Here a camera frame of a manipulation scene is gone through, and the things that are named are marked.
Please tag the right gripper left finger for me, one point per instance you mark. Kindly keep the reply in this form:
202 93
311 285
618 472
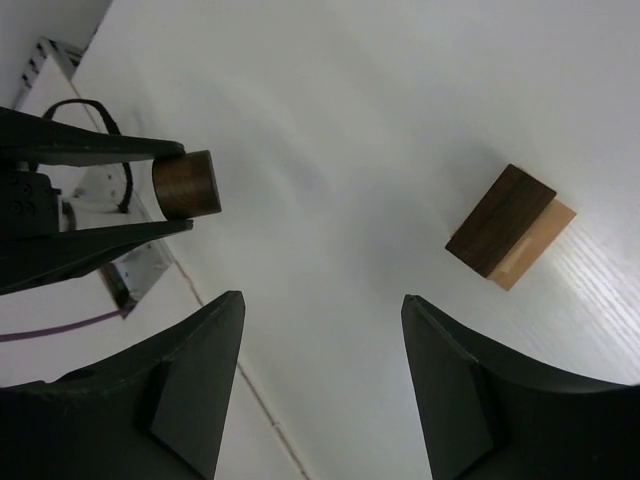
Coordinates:
155 410

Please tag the long light wood block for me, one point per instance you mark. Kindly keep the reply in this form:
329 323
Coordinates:
532 244

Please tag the dark wood arch block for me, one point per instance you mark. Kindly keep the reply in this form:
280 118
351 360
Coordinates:
507 210

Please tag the dark wood quarter-round block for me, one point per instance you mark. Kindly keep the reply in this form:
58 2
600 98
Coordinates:
185 186

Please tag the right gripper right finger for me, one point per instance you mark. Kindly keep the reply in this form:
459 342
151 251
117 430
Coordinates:
488 411

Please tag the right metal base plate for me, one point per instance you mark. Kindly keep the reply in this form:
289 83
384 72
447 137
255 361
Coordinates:
94 204

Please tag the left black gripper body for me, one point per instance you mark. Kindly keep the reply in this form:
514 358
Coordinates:
29 205

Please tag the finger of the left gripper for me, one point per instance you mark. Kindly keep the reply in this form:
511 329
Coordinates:
33 139
34 262

